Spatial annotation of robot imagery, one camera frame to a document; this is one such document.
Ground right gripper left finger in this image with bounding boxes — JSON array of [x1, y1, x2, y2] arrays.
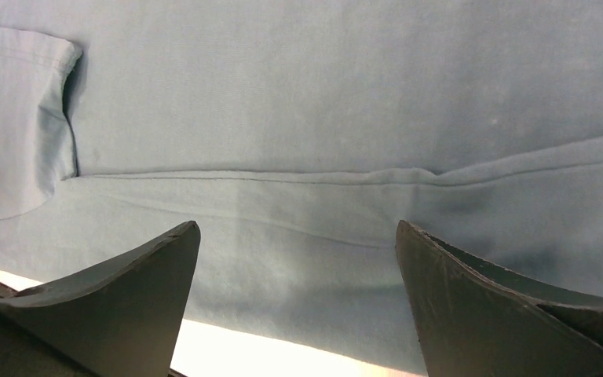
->
[[0, 221, 201, 376]]

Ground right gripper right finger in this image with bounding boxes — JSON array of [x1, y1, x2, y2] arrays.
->
[[396, 221, 603, 376]]

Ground grey-blue t-shirt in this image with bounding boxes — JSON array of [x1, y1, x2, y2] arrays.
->
[[0, 1, 603, 376]]

